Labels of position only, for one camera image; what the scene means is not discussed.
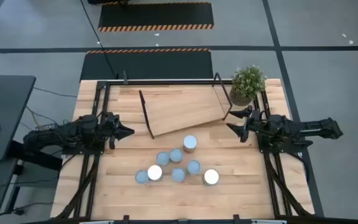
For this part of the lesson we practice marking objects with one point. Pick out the carrot label can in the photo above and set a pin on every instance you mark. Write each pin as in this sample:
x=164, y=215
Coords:
x=142, y=177

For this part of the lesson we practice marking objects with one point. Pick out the green can smiley face label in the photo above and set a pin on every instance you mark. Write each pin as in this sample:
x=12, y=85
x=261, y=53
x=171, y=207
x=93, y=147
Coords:
x=193, y=167

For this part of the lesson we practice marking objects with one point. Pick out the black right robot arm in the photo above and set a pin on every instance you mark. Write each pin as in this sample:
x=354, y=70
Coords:
x=291, y=127

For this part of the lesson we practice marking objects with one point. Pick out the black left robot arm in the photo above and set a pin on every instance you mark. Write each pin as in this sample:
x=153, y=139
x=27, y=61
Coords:
x=67, y=133

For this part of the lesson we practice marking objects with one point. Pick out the black mat hazard stripe edge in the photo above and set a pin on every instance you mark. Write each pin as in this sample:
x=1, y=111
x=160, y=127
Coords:
x=149, y=65

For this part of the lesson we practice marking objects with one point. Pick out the black support beam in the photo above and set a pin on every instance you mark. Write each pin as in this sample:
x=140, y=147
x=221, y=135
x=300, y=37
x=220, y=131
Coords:
x=39, y=158

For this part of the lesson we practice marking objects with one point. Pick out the tall silver-lidded can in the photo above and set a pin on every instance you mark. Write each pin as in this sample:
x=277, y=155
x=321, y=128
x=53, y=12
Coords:
x=154, y=172
x=190, y=142
x=211, y=176

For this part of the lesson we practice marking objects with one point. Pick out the green can red swirl label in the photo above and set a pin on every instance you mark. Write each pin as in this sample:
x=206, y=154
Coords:
x=176, y=155

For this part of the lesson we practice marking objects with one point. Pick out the sauce meatballs label can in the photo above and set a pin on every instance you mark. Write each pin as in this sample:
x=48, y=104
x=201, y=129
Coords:
x=163, y=158

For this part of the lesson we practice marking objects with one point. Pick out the potted green plant ribbed pot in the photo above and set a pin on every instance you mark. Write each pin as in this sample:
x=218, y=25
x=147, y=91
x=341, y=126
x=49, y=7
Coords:
x=248, y=81

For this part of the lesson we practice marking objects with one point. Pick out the tomato label striped can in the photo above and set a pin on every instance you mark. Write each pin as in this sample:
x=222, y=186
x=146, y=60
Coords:
x=178, y=174

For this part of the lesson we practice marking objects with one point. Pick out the dark grey desk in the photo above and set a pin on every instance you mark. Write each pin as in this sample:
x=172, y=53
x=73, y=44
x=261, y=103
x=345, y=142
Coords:
x=5, y=118

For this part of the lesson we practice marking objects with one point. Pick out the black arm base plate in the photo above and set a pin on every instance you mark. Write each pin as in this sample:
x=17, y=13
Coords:
x=278, y=148
x=82, y=152

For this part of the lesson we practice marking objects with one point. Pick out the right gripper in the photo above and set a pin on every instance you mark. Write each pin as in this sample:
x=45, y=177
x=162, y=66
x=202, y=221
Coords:
x=255, y=126

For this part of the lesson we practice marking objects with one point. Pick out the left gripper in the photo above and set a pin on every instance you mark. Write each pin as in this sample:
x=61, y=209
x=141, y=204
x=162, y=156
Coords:
x=112, y=127

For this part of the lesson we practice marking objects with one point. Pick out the wooden shelf black metal frame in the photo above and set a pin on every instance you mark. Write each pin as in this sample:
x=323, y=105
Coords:
x=182, y=109

